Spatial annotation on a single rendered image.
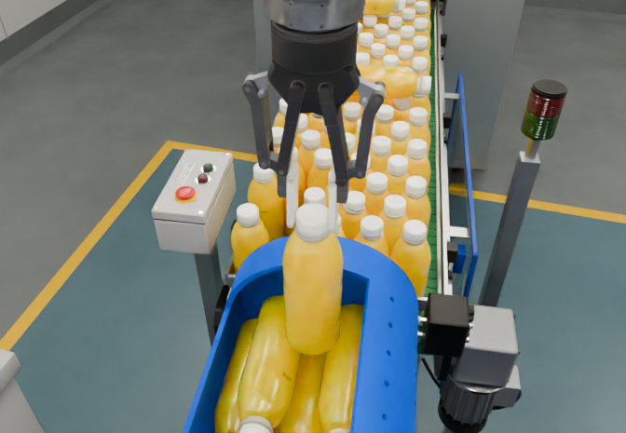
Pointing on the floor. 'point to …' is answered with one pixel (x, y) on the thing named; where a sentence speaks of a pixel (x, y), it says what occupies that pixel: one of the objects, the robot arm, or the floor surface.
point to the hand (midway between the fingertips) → (313, 198)
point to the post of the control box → (210, 285)
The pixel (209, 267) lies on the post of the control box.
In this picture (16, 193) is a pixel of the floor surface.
